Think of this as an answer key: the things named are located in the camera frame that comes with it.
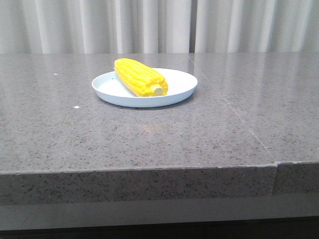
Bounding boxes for light blue round plate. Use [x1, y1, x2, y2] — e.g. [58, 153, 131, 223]
[92, 68, 197, 108]

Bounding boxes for yellow corn cob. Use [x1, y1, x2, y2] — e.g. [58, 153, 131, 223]
[114, 58, 168, 97]

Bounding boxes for white pleated curtain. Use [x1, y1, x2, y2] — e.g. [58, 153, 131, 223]
[0, 0, 319, 54]

